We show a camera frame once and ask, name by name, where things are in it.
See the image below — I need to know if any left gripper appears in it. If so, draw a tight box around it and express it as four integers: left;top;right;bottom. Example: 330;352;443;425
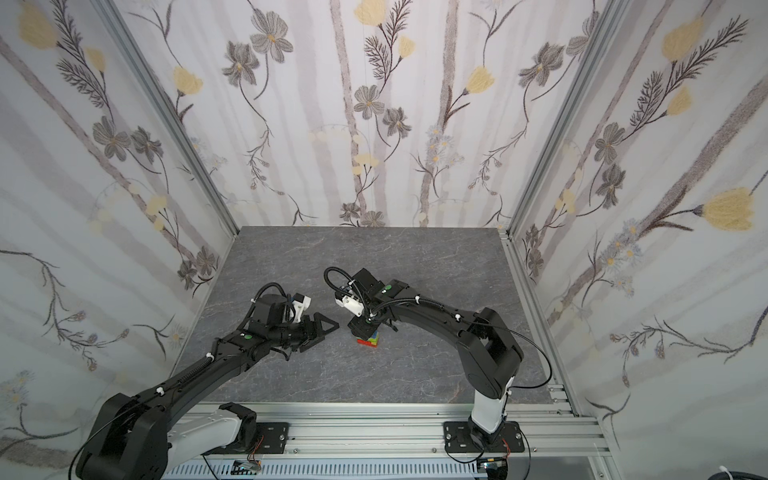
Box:
267;312;339;349

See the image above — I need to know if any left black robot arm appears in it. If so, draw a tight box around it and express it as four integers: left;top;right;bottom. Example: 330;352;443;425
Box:
68;295;339;479

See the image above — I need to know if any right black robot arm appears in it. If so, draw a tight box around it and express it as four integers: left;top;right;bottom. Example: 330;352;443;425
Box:
334;269;524;447

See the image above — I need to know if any small circuit board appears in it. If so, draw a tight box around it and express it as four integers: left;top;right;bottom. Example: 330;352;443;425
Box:
230;460;262;476

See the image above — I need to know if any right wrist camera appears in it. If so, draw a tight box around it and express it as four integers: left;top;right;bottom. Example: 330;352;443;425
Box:
335;293;365;317

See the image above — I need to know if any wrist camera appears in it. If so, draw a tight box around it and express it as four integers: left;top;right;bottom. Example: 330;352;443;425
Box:
335;293;365;317
291;293;311;323

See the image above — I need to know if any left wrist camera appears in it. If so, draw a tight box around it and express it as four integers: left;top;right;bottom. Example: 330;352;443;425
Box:
291;293;311;323

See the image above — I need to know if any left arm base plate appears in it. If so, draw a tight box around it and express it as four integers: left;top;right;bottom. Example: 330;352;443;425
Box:
243;422;290;456

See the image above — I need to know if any white slotted cable duct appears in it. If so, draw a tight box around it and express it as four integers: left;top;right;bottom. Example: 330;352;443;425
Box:
164;458;486;479

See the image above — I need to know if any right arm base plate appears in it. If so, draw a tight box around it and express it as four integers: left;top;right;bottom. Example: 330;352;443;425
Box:
442;420;527;454

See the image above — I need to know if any black device under rail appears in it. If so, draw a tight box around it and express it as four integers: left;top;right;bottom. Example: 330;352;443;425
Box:
477;458;509;480

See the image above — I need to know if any aluminium frame rail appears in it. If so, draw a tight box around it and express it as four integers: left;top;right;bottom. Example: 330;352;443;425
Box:
243;402;610;459

